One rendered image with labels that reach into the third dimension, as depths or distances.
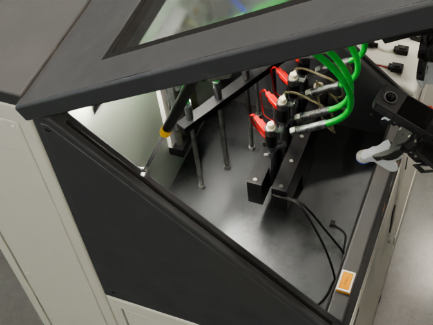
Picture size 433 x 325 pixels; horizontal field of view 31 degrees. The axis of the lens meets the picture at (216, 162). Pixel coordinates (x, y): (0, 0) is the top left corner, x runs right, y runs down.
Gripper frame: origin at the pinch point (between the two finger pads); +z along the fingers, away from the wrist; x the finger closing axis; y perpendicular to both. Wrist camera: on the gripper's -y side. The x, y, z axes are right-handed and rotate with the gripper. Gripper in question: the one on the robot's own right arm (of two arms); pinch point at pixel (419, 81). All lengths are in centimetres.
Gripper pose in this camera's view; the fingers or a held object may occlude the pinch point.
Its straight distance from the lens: 167.5
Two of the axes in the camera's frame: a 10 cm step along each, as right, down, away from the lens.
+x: 3.7, -7.5, 5.5
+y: 9.3, 2.4, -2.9
